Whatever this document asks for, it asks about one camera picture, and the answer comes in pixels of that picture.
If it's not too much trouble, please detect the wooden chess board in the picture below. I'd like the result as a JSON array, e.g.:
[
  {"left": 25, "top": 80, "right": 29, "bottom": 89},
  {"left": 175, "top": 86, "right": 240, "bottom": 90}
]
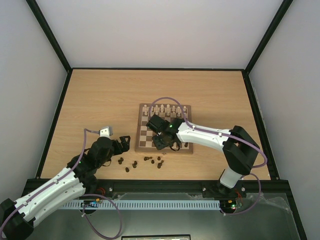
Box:
[{"left": 135, "top": 103, "right": 192, "bottom": 153}]

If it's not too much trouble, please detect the black left frame post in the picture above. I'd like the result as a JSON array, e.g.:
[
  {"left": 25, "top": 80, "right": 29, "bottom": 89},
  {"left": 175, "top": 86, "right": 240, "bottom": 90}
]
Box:
[{"left": 25, "top": 0, "right": 73, "bottom": 73}]

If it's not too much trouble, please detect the white slotted cable duct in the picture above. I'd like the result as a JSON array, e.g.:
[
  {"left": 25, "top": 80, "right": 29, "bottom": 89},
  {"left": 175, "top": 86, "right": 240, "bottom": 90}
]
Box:
[{"left": 60, "top": 200, "right": 221, "bottom": 211}]

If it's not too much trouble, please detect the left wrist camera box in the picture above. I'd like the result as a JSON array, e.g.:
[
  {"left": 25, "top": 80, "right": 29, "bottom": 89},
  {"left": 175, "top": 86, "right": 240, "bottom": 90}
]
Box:
[{"left": 99, "top": 126, "right": 113, "bottom": 138}]

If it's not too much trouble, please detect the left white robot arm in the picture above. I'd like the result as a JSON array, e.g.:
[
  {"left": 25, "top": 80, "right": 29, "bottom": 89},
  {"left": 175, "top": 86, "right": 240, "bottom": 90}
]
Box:
[{"left": 0, "top": 135, "right": 131, "bottom": 240}]

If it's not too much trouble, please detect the black corner frame post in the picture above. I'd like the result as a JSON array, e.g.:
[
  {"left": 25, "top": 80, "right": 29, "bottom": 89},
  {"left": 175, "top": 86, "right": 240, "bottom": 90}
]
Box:
[{"left": 244, "top": 0, "right": 294, "bottom": 74}]

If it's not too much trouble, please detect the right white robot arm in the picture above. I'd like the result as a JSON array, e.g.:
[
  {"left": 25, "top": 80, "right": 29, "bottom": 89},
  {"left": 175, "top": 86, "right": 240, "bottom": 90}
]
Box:
[{"left": 146, "top": 115, "right": 260, "bottom": 196}]

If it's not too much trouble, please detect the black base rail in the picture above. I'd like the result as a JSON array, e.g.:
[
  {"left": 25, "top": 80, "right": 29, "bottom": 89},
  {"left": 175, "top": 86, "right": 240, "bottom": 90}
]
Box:
[{"left": 23, "top": 178, "right": 291, "bottom": 200}]

